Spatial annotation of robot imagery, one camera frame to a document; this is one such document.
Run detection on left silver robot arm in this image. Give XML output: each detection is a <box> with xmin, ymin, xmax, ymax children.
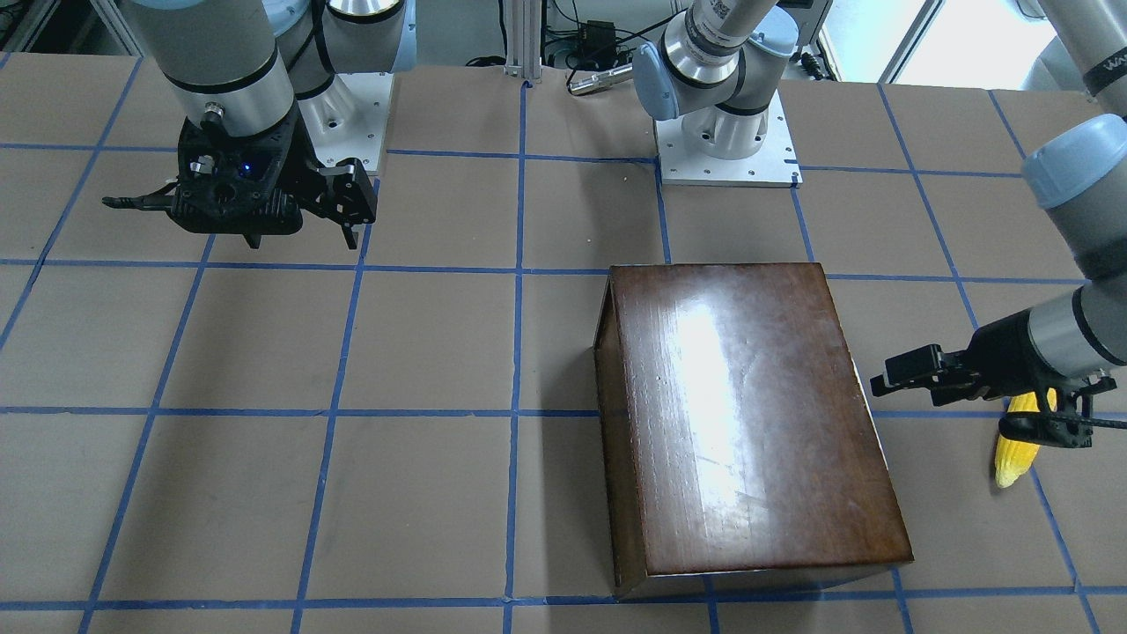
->
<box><xmin>656</xmin><ymin>81</ymin><xmax>1102</xmax><ymax>381</ymax></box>

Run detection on yellow corn cob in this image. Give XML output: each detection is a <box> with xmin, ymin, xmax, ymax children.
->
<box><xmin>993</xmin><ymin>392</ymin><xmax>1040</xmax><ymax>489</ymax></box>

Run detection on silver cylindrical tool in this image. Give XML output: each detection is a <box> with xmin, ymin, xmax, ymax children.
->
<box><xmin>566</xmin><ymin>63</ymin><xmax>633</xmax><ymax>97</ymax></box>

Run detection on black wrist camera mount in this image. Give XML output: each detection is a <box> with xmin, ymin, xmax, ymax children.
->
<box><xmin>103</xmin><ymin>119</ymin><xmax>305</xmax><ymax>249</ymax></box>

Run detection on black power adapter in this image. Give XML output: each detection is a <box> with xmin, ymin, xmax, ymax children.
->
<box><xmin>577</xmin><ymin>19</ymin><xmax>616</xmax><ymax>57</ymax></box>

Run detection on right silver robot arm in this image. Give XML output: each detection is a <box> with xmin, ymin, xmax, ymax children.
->
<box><xmin>103</xmin><ymin>1</ymin><xmax>417</xmax><ymax>249</ymax></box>

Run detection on aluminium frame post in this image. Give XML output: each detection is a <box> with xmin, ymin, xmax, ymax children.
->
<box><xmin>500</xmin><ymin>0</ymin><xmax>545</xmax><ymax>87</ymax></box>

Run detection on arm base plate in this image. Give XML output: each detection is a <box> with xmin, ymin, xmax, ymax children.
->
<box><xmin>298</xmin><ymin>73</ymin><xmax>397</xmax><ymax>177</ymax></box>
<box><xmin>653</xmin><ymin>92</ymin><xmax>804</xmax><ymax>188</ymax></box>

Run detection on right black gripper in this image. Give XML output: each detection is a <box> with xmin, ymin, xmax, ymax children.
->
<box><xmin>274</xmin><ymin>114</ymin><xmax>378</xmax><ymax>250</ymax></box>

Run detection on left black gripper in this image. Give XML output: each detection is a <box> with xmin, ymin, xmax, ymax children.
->
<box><xmin>870</xmin><ymin>309</ymin><xmax>1057</xmax><ymax>407</ymax></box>

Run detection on dark wooden drawer cabinet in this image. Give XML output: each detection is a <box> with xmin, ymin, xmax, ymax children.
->
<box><xmin>593</xmin><ymin>264</ymin><xmax>914</xmax><ymax>601</ymax></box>

